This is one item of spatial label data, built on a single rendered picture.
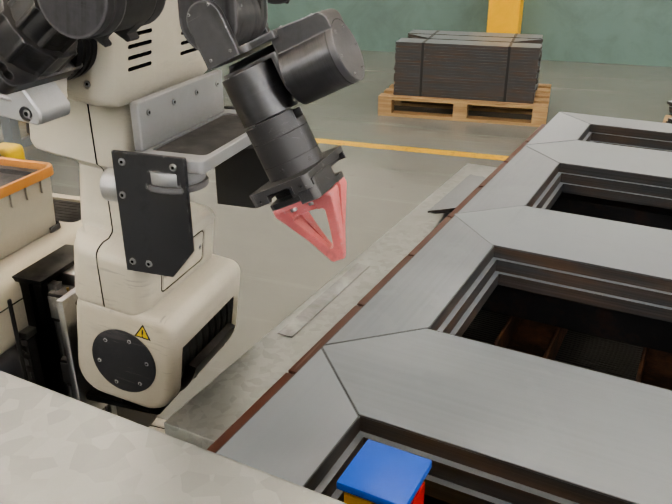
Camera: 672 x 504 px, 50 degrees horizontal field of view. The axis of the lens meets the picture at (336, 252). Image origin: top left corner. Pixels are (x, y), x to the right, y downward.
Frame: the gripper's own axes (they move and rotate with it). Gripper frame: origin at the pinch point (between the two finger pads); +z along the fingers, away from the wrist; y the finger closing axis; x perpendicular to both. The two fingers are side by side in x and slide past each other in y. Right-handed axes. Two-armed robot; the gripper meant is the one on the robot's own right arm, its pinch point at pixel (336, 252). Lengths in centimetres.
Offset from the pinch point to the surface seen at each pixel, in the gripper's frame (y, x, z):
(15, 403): -36.3, 3.4, -7.6
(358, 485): -19.2, -2.9, 13.6
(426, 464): -15.1, -7.0, 15.6
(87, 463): -39.1, -2.8, -4.5
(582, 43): 727, 24, 75
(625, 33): 728, -16, 82
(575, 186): 78, -13, 24
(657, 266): 36, -25, 26
